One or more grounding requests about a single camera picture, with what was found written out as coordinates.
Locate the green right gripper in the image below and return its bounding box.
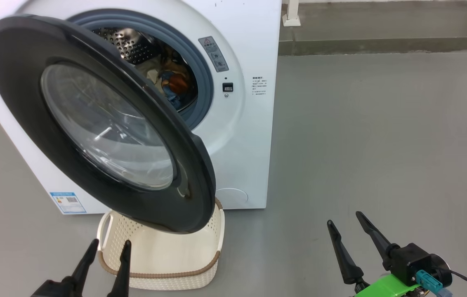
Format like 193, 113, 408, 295
326, 211, 430, 297

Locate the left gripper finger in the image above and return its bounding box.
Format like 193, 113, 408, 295
30, 238, 99, 297
106, 240, 132, 297

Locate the dark round washer door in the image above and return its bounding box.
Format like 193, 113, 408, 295
0, 14, 217, 235

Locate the cream orange black garment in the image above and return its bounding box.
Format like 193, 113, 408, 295
146, 58, 191, 99

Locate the white front-load washing machine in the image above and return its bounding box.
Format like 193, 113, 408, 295
0, 0, 282, 215

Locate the steel washing machine drum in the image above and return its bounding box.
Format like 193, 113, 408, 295
89, 27, 199, 113

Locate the cream perforated laundry basket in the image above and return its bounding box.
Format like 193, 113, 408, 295
97, 198, 226, 290

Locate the blue energy label sticker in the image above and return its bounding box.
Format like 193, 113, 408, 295
50, 191, 87, 214

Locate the round white filter cover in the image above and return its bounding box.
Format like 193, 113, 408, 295
215, 187, 250, 204

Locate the grey warning sticker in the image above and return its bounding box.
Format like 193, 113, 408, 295
198, 36, 230, 73

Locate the black cable teal connector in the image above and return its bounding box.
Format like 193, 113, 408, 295
415, 269, 467, 297

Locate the white metal rack frame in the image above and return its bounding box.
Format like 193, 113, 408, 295
282, 0, 301, 27

